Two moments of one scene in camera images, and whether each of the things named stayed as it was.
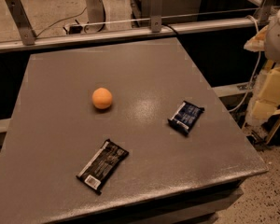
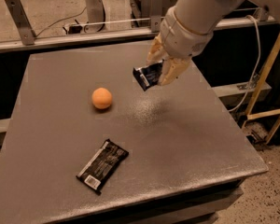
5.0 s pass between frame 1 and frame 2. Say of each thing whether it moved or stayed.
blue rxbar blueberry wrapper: moved
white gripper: moved
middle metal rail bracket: stayed
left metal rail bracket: stayed
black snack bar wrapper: stayed
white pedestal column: stayed
